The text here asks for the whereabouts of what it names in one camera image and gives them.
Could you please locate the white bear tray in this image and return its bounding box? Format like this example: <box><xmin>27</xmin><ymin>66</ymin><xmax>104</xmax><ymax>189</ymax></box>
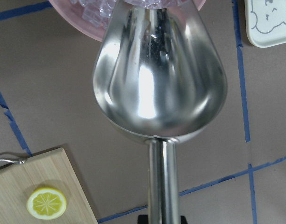
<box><xmin>244</xmin><ymin>0</ymin><xmax>286</xmax><ymax>48</ymax></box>

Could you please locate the pink bowl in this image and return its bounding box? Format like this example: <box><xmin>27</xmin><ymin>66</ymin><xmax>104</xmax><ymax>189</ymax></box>
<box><xmin>48</xmin><ymin>0</ymin><xmax>207</xmax><ymax>42</ymax></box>

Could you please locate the lemon slice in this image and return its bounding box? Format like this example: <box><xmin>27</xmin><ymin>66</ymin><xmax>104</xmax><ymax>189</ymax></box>
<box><xmin>26</xmin><ymin>187</ymin><xmax>67</xmax><ymax>220</ymax></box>

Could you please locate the steel ice scoop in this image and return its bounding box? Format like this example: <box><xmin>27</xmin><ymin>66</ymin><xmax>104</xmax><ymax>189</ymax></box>
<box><xmin>93</xmin><ymin>0</ymin><xmax>227</xmax><ymax>224</ymax></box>

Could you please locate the pile of clear ice cubes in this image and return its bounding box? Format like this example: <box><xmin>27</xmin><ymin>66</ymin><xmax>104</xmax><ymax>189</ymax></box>
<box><xmin>69</xmin><ymin>0</ymin><xmax>185</xmax><ymax>29</ymax></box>

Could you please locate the bamboo cutting board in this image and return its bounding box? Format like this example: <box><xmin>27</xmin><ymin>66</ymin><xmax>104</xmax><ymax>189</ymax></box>
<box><xmin>0</xmin><ymin>148</ymin><xmax>97</xmax><ymax>224</ymax></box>

